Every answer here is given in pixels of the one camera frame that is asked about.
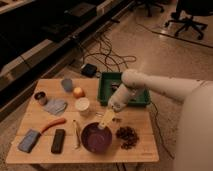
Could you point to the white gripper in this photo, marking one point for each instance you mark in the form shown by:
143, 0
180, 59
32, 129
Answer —
117, 102

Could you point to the purple bowl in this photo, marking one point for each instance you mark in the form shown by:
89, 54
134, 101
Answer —
96, 140

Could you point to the grey blue towel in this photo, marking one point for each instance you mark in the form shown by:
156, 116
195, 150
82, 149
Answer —
55, 106

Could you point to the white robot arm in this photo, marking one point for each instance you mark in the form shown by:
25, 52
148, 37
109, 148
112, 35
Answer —
194, 147

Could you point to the dark grape bunch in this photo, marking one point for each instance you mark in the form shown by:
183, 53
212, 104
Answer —
129, 137

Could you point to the white cup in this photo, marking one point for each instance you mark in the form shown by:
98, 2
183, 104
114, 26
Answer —
82, 105

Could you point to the dark metal tray item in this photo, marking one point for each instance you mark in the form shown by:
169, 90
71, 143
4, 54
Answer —
114, 86

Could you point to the green plastic tray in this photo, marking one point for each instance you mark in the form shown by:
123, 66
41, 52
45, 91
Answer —
108, 84

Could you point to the orange apple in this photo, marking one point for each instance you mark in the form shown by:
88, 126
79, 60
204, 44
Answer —
78, 92

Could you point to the yellow banana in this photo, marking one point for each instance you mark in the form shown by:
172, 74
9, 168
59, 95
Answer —
76, 135

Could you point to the wooden table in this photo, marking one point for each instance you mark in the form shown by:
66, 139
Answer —
36, 118

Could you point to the black power box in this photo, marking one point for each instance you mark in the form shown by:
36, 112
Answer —
89, 70

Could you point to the orange carrot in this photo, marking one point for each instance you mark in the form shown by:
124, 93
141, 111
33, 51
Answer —
53, 123

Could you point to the blue grey cup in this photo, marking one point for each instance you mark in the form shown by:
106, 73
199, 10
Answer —
67, 84

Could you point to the black rectangular remote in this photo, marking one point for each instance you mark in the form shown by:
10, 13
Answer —
58, 141

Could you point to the metal tin can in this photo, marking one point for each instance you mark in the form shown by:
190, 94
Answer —
41, 98

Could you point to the blue sponge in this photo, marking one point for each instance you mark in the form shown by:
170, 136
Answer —
29, 141

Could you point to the black shelf device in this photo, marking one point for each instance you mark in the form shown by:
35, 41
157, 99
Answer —
82, 10

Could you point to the black office chair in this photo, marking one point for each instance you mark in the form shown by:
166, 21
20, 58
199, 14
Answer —
185, 12

